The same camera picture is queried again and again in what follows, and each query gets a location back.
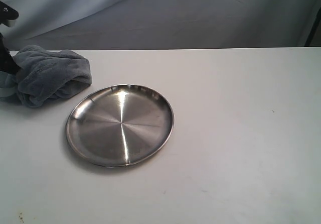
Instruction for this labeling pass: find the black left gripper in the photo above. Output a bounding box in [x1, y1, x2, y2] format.
[0, 2, 21, 75]

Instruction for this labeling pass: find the grey fleece cloth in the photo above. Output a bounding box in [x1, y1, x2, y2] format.
[1, 45, 92, 107]

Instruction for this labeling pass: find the grey backdrop cloth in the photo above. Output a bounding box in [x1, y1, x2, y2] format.
[1, 0, 320, 50]

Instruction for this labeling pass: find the round stainless steel plate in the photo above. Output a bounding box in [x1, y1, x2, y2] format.
[65, 84, 175, 168]

